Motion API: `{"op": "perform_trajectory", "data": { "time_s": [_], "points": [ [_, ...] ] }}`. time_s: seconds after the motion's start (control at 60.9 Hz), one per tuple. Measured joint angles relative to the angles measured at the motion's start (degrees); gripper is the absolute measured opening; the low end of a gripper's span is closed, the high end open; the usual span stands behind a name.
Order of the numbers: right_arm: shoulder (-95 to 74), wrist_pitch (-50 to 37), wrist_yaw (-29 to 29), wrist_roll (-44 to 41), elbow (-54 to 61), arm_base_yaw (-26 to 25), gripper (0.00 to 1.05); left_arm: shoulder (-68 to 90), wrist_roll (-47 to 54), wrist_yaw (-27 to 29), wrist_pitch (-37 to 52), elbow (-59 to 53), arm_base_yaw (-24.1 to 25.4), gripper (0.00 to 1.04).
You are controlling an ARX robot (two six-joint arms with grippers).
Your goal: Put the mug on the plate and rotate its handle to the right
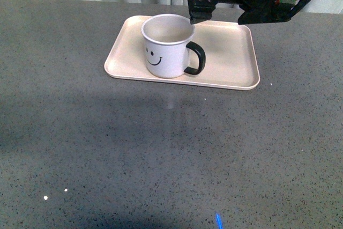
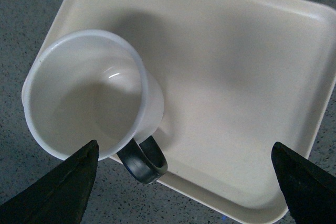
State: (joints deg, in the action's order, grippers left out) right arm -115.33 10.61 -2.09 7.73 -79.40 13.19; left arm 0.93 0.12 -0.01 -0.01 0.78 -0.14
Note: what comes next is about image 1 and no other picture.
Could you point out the beige rectangular tray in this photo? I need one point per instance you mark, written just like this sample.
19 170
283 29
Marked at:
230 56

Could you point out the white smiley mug black handle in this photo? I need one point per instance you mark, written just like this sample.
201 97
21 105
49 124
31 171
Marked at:
169 49

